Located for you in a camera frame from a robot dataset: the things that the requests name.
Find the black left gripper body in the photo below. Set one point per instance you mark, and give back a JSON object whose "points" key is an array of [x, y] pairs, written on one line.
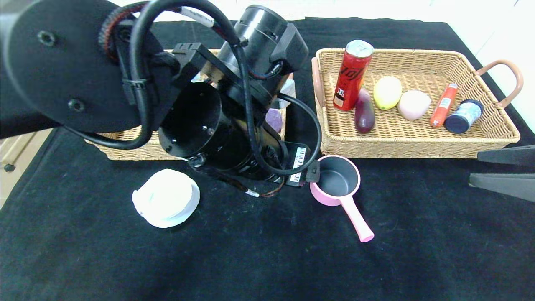
{"points": [[297, 164]]}

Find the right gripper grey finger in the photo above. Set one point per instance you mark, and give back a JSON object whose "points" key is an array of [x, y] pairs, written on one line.
{"points": [[510, 155], [510, 187]]}

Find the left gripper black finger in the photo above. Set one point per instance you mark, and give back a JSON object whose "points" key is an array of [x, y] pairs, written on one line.
{"points": [[313, 171]]}

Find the blue lidded gum jar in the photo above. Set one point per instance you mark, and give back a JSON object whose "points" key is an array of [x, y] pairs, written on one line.
{"points": [[464, 117]]}

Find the pink saucepan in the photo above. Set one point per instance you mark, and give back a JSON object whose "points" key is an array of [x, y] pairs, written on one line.
{"points": [[357, 221]]}

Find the purple eggplant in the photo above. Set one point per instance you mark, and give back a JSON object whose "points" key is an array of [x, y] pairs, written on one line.
{"points": [[364, 115]]}

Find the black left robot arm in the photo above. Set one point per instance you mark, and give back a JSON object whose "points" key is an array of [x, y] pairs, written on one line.
{"points": [[62, 62]]}

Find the wicker basket with food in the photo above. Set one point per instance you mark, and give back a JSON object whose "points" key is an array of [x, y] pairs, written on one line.
{"points": [[376, 140]]}

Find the wicker basket with bath items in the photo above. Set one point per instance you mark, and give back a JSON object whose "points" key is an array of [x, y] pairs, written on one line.
{"points": [[125, 152]]}

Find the purple garbage bag roll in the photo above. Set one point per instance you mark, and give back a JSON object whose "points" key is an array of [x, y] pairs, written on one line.
{"points": [[274, 121]]}

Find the red wrapped sausage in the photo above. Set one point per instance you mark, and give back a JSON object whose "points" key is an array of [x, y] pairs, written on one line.
{"points": [[444, 104]]}

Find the black table cloth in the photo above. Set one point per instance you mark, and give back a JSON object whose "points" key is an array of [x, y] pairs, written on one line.
{"points": [[292, 267]]}

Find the red drink can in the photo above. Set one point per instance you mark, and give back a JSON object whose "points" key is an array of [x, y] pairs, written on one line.
{"points": [[351, 79]]}

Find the yellow lemon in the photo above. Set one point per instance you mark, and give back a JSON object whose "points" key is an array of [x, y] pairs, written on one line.
{"points": [[386, 93]]}

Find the white desk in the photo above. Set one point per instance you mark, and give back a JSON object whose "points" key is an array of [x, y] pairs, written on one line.
{"points": [[355, 10]]}

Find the wooden rack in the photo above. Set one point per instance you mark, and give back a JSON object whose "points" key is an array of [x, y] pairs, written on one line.
{"points": [[16, 146]]}

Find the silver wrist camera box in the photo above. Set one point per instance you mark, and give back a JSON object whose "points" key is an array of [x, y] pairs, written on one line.
{"points": [[288, 94]]}

